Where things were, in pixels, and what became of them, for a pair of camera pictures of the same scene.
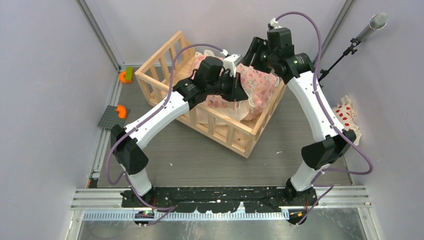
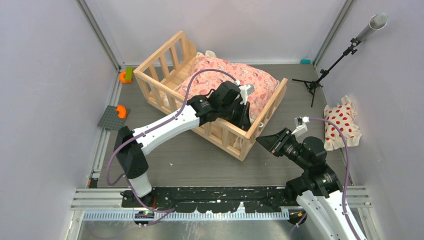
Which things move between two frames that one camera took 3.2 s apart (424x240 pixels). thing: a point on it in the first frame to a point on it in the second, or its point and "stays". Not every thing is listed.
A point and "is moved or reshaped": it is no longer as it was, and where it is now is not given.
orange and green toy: x=126 y=76 stays
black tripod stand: x=376 y=22 stays
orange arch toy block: x=122 y=110 stays
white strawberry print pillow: x=345 y=112 stays
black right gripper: x=257 y=45 to x=274 y=142
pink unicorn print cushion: x=256 y=86 is moved or reshaped
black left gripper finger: x=238 y=92 to x=246 y=123
